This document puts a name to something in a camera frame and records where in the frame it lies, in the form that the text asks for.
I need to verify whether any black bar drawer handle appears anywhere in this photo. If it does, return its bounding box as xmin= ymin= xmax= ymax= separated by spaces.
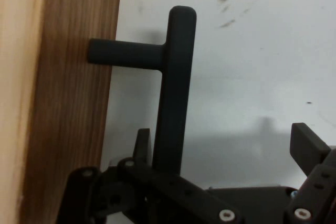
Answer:
xmin=87 ymin=5 xmax=197 ymax=177

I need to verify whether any wooden drawer front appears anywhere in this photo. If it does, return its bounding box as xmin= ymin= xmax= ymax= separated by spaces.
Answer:
xmin=0 ymin=0 xmax=123 ymax=224

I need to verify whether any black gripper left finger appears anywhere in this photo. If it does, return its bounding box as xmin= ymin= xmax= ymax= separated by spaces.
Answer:
xmin=56 ymin=128 xmax=245 ymax=224

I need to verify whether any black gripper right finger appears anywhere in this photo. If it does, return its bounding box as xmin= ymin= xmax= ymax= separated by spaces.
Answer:
xmin=285 ymin=122 xmax=336 ymax=224

